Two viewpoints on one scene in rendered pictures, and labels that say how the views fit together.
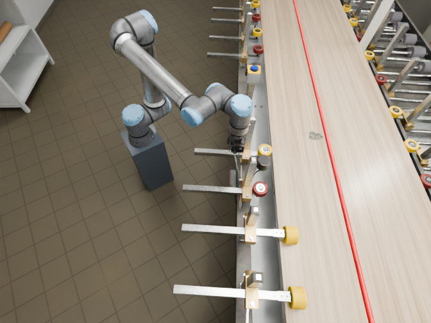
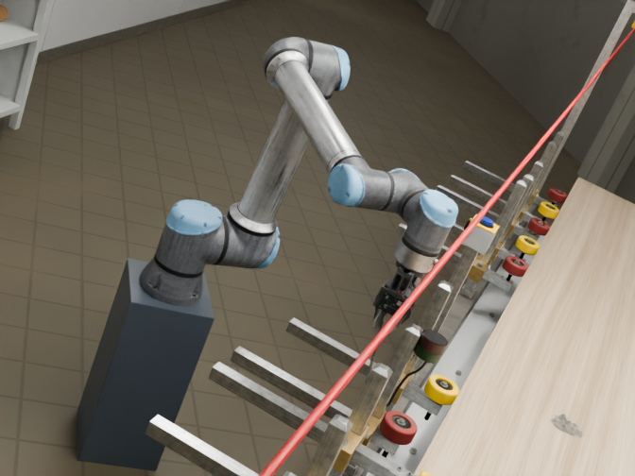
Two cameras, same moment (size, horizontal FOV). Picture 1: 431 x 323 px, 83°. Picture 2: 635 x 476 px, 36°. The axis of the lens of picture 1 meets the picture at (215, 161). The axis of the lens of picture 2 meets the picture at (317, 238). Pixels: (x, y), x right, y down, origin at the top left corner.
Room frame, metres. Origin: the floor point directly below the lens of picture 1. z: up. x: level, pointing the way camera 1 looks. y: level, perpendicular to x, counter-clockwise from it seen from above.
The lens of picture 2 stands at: (-1.33, -0.29, 2.07)
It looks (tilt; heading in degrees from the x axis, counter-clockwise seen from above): 24 degrees down; 11
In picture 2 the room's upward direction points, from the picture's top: 23 degrees clockwise
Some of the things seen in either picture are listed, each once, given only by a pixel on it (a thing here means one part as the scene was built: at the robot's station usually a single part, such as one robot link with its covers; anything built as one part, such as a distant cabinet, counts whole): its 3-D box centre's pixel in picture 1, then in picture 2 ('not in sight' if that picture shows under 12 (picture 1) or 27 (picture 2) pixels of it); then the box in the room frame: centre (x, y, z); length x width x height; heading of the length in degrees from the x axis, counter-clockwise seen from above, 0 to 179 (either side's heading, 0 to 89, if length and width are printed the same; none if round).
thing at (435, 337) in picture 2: (259, 171); (415, 375); (0.62, -0.22, 1.00); 0.06 x 0.06 x 0.22; 88
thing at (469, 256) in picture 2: (247, 107); (439, 314); (1.13, -0.19, 0.92); 0.05 x 0.04 x 0.45; 178
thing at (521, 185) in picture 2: (245, 43); (492, 242); (1.87, -0.21, 0.91); 0.03 x 0.03 x 0.48; 88
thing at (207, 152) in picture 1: (230, 153); (363, 365); (0.83, -0.09, 0.84); 0.43 x 0.03 x 0.04; 88
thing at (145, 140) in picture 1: (140, 132); (175, 273); (1.11, 0.56, 0.65); 0.19 x 0.19 x 0.10
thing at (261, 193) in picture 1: (258, 191); (392, 439); (0.58, -0.24, 0.85); 0.08 x 0.08 x 0.11
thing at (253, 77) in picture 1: (253, 74); (479, 235); (1.13, -0.19, 1.18); 0.07 x 0.07 x 0.08; 88
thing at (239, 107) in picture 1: (240, 111); (430, 222); (0.73, -0.10, 1.30); 0.10 x 0.09 x 0.12; 46
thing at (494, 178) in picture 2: not in sight; (509, 186); (2.83, -0.14, 0.83); 0.43 x 0.03 x 0.04; 88
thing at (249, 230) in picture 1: (249, 228); (347, 441); (0.35, -0.17, 0.94); 0.13 x 0.06 x 0.05; 178
